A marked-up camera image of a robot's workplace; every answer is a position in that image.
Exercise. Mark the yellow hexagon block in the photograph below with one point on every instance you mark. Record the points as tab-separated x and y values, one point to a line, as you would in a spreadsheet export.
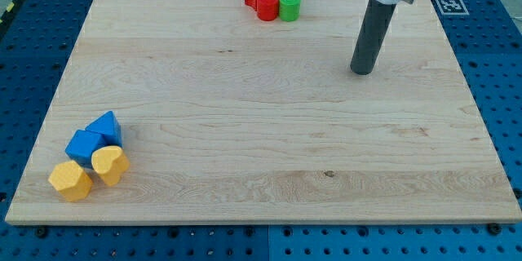
71	181

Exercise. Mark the wooden board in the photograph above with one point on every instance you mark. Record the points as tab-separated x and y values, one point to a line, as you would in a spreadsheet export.
227	119

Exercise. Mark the red cylinder block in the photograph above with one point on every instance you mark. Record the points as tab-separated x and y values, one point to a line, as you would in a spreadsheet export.
267	10

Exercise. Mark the green cylinder block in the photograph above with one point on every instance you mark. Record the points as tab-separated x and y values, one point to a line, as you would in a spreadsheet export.
289	10

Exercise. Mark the blue triangle block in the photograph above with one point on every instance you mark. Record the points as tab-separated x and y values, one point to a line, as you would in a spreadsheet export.
108	126

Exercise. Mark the dark grey cylindrical pointer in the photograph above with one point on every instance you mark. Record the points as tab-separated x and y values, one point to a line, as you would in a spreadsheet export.
373	30

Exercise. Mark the yellow heart block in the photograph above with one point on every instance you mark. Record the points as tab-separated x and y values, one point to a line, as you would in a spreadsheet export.
110	163

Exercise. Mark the blue cube block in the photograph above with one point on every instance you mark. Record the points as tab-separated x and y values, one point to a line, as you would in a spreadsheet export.
82	145

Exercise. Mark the white fiducial marker tag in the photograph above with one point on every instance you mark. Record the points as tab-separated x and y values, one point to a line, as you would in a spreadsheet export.
452	7

